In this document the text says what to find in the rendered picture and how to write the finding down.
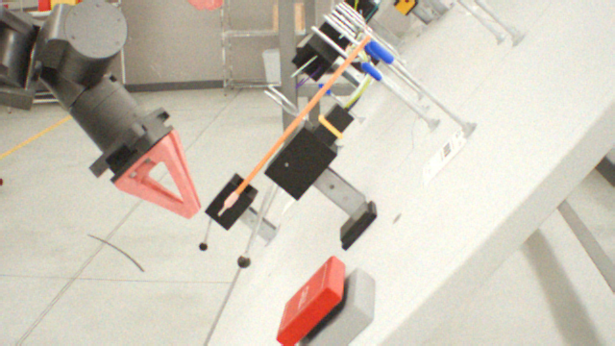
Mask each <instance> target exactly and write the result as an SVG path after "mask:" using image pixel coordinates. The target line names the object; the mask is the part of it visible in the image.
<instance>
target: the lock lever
mask: <svg viewBox="0 0 615 346"><path fill-rule="evenodd" d="M273 185H274V182H273V181H272V180H271V179H270V181H269V184H268V187H267V188H266V190H265V193H264V196H263V200H262V203H261V206H260V209H259V213H258V217H257V220H256V223H255V227H254V229H253V231H252V234H251V235H250V237H249V241H248V243H247V246H246V249H245V250H244V251H242V253H243V256H244V258H245V259H249V258H250V257H251V254H250V253H251V250H252V247H253V245H254V242H255V239H256V235H257V232H258V228H259V225H260V221H261V218H262V217H263V214H264V211H265V207H267V204H268V201H269V198H270V195H271V192H272V188H273Z"/></svg>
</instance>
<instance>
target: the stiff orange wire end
mask: <svg viewBox="0 0 615 346"><path fill-rule="evenodd" d="M371 37H372V35H371V34H369V35H368V36H366V37H365V39H363V40H362V41H361V42H360V43H359V45H358V46H357V48H356V49H355V50H354V51H353V53H352V54H351V55H350V56H349V57H348V60H346V61H345V62H344V63H342V64H341V66H340V67H339V68H338V69H337V70H336V72H335V73H334V74H333V75H332V77H331V78H330V79H329V80H328V81H327V82H326V84H325V85H324V86H323V87H322V88H321V89H320V91H319V92H318V93H316V94H315V96H314V98H313V99H312V100H311V101H310V102H309V104H308V105H307V106H306V107H305V110H304V111H302V112H301V113H300V114H299V116H298V117H297V118H296V119H295V120H294V121H293V124H291V125H290V126H289V127H288V128H287V130H286V131H285V132H284V133H283V136H282V137H281V138H279V139H278V140H277V142H276V143H275V144H274V145H273V146H272V148H271V150H270V151H269V152H268V153H266V154H265V156H264V157H263V158H262V159H261V161H260V163H259V164H258V165H257V166H256V168H254V169H253V170H252V171H251V173H250V175H249V176H248V177H247V178H246V179H245V180H244V182H243V183H242V184H241V185H240V186H239V187H238V189H237V190H236V191H235V192H233V193H232V194H231V195H230V197H229V199H228V200H227V201H226V202H225V207H224V208H222V210H221V211H219V212H218V216H220V215H221V214H223V213H222V211H224V210H225V209H226V208H229V207H231V206H232V204H233V203H234V202H235V201H236V199H237V197H238V194H240V193H241V192H242V191H243V190H244V188H245V187H246V186H247V185H248V184H249V182H250V181H251V180H252V179H253V178H255V177H256V175H257V174H258V172H259V171H260V169H261V168H262V167H263V166H264V165H265V163H266V162H267V161H269V159H270V158H271V156H272V155H273V154H274V153H275V152H276V151H277V149H278V148H279V146H281V145H282V144H283V142H284V141H285V140H286V139H287V137H288V136H289V134H290V133H291V132H293V131H294V129H295V128H296V127H297V126H298V125H299V123H300V121H301V120H302V119H303V118H305V116H306V115H307V114H308V113H309V111H310V109H311V108H312V107H313V106H314V105H315V103H317V102H318V101H319V100H320V99H321V97H322V96H323V94H324V93H325V92H326V90H327V89H328V88H329V87H331V86H332V84H333V83H334V82H335V81H336V80H337V77H338V76H339V75H340V74H341V73H342V71H343V70H344V69H346V68H347V67H348V65H349V64H350V63H351V62H352V61H353V60H354V58H355V57H356V56H357V54H358V52H359V51H360V50H361V49H362V48H363V46H365V45H366V44H367V42H368V41H369V40H370V39H371Z"/></svg>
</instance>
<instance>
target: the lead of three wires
mask: <svg viewBox="0 0 615 346"><path fill-rule="evenodd" d="M357 57H358V58H361V59H364V60H365V61H366V62H369V63H370V64H371V65H373V64H372V63H371V58H370V56H368V55H366V54H365V52H364V51H359V52H358V54H357ZM370 79H371V77H370V76H369V75H368V73H367V72H366V71H365V75H364V79H363V82H362V83H361V85H360V86H359V88H357V90H356V91H355V94H354V95H353V97H352V99H351V100H350V101H349V102H348V103H347V104H346V105H345V106H344V107H343V108H344V109H345V107H347V109H348V110H349V111H350V110H351V109H352V108H353V106H354V105H355V104H356V103H357V102H358V100H359V99H360V97H361V95H362V93H363V92H364V90H365V89H366V88H367V87H368V85H369V82H370Z"/></svg>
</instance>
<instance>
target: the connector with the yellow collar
mask: <svg viewBox="0 0 615 346"><path fill-rule="evenodd" d="M324 119H325V120H327V121H328V123H330V124H331V125H332V126H333V127H334V128H336V130H337V131H338V132H340V133H341V134H342V133H343V132H344V131H345V130H346V129H347V128H348V127H349V125H350V124H351V123H352V122H353V120H354V119H355V118H353V117H352V116H351V115H350V114H349V110H348V109H347V107H345V109H344V108H343V107H341V106H340V105H339V104H338V103H337V102H336V103H335V104H334V105H333V106H332V107H331V109H330V110H329V111H328V112H327V113H326V114H325V115H324ZM311 131H312V132H313V133H314V134H315V135H317V136H318V137H319V138H320V139H321V140H322V141H324V142H325V143H326V144H327V145H328V146H332V144H333V143H334V142H335V141H336V140H337V139H338V137H337V136H336V135H335V134H334V133H333V132H332V131H331V130H330V129H328V128H327V127H325V126H324V125H323V124H322V123H321V121H319V123H318V124H317V125H315V126H314V127H313V129H312V130H311Z"/></svg>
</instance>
